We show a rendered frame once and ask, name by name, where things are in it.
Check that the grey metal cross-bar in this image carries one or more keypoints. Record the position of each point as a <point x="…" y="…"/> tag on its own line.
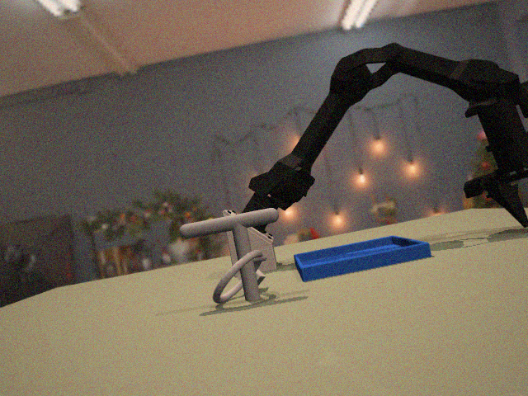
<point x="239" y="224"/>

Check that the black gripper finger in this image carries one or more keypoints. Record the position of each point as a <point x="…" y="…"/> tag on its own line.
<point x="510" y="200"/>

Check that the grey metal ring with small tab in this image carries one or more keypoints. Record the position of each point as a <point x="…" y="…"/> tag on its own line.
<point x="217" y="297"/>

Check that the blue tray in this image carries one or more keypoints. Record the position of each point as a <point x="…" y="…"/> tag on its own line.
<point x="336" y="261"/>

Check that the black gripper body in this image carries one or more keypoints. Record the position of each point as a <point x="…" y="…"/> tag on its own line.
<point x="510" y="151"/>

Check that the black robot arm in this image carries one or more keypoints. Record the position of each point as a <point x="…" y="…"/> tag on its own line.
<point x="479" y="82"/>

